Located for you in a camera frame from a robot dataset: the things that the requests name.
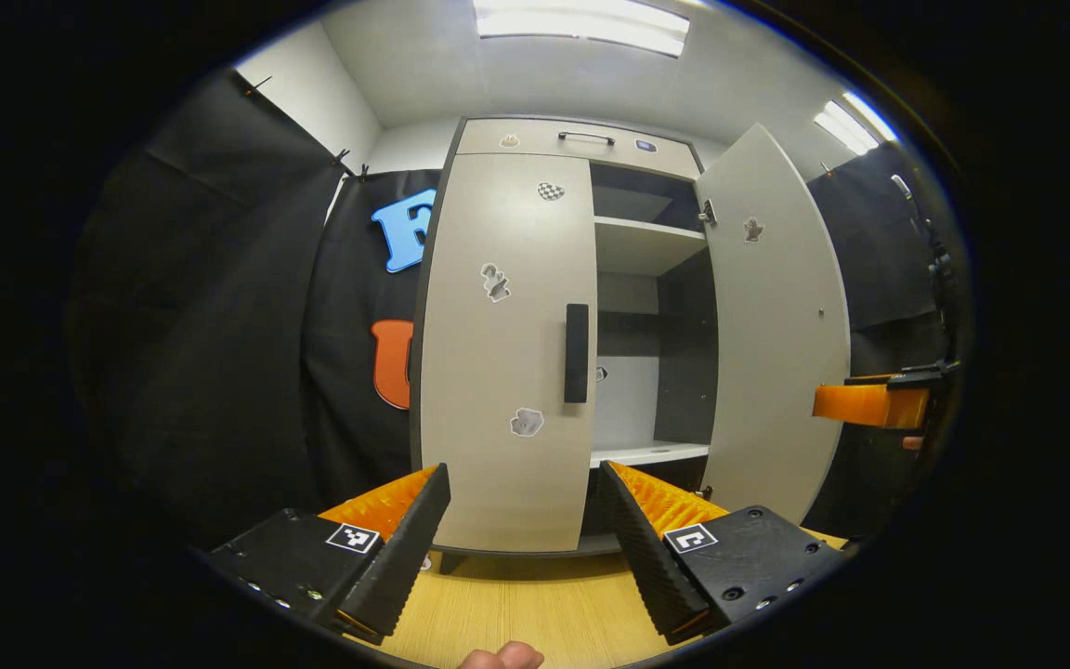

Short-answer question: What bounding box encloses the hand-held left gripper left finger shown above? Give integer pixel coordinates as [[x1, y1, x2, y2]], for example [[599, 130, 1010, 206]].
[[205, 462, 452, 647]]

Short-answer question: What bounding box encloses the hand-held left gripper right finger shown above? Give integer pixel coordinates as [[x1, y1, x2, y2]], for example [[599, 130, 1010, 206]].
[[598, 459, 856, 647]]

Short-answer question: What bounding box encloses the beige shoe cabinet door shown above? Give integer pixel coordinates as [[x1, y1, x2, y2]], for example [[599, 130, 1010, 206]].
[[693, 122, 852, 527], [417, 152, 599, 556]]

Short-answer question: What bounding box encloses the beige double-door shoe cabinet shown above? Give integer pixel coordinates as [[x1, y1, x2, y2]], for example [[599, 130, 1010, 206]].
[[408, 115, 722, 575]]

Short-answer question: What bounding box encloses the white cabinet shelf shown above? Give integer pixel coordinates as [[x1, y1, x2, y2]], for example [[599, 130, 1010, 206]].
[[589, 440, 711, 468], [594, 216, 709, 277]]

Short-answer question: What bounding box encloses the dark metal stand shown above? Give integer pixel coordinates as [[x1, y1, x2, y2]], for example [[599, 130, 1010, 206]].
[[890, 173, 959, 368]]

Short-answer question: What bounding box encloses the narrow ceiling light panel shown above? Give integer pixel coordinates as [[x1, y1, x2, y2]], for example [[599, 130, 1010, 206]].
[[812, 90, 898, 157]]

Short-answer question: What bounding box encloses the black backdrop cloth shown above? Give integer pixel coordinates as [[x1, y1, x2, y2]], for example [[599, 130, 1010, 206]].
[[71, 70, 972, 549]]

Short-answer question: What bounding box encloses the wide ceiling light panel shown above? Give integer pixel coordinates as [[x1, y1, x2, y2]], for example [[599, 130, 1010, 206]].
[[473, 0, 691, 59]]

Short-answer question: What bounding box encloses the black door handle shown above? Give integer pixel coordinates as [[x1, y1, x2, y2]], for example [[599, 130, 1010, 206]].
[[564, 303, 590, 404]]

